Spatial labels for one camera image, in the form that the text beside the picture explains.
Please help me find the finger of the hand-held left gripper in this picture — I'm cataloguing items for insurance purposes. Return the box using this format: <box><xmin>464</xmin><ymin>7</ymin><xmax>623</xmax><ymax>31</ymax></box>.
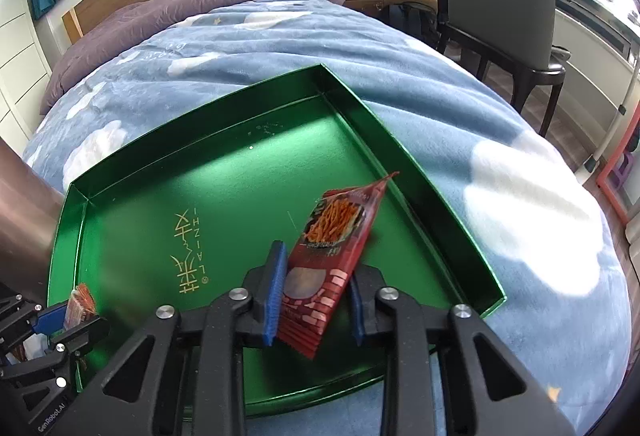
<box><xmin>0</xmin><ymin>293</ymin><xmax>67</xmax><ymax>342</ymax></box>
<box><xmin>0</xmin><ymin>314</ymin><xmax>112</xmax><ymax>384</ymax></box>

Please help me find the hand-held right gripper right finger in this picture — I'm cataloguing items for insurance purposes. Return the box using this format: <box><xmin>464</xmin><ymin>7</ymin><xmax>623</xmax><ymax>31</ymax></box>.
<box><xmin>347</xmin><ymin>263</ymin><xmax>576</xmax><ymax>436</ymax></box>

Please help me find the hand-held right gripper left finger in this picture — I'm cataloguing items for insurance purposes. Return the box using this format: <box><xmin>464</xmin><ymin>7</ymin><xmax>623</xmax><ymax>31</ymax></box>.
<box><xmin>37</xmin><ymin>240</ymin><xmax>288</xmax><ymax>436</ymax></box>

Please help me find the small orange clear snack packet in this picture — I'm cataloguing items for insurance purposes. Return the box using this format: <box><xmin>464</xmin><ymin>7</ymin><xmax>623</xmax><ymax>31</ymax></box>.
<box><xmin>65</xmin><ymin>283</ymin><xmax>98</xmax><ymax>332</ymax></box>

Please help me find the red spicy strip snack packet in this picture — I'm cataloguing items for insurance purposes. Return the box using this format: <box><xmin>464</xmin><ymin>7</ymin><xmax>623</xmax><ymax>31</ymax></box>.
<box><xmin>276</xmin><ymin>172</ymin><xmax>400</xmax><ymax>361</ymax></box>

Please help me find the green metal tray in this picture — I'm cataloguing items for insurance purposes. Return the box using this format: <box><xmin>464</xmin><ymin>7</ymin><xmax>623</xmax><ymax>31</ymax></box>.
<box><xmin>46</xmin><ymin>63</ymin><xmax>507</xmax><ymax>424</ymax></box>

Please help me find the blue cloud print blanket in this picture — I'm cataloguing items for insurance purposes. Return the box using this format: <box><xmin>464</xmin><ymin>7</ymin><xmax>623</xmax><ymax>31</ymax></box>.
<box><xmin>22</xmin><ymin>0</ymin><xmax>632</xmax><ymax>436</ymax></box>

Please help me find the white wardrobe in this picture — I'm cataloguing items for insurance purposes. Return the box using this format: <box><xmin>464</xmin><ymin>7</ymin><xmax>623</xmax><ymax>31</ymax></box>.
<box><xmin>0</xmin><ymin>0</ymin><xmax>53</xmax><ymax>141</ymax></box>

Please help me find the dark backpack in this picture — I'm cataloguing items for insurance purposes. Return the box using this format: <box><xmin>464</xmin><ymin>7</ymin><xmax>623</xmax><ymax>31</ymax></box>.
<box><xmin>382</xmin><ymin>0</ymin><xmax>441</xmax><ymax>49</ymax></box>

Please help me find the purple stool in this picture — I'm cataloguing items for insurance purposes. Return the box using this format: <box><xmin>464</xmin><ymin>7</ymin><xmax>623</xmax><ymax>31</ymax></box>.
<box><xmin>617</xmin><ymin>156</ymin><xmax>637</xmax><ymax>187</ymax></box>

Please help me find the white desk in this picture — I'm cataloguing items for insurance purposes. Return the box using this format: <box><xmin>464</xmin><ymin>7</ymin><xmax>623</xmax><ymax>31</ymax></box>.
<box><xmin>550</xmin><ymin>0</ymin><xmax>640</xmax><ymax>127</ymax></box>

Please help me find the pink frame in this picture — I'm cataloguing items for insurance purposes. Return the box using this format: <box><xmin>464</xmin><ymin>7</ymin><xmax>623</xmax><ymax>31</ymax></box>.
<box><xmin>595</xmin><ymin>106</ymin><xmax>640</xmax><ymax>224</ymax></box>

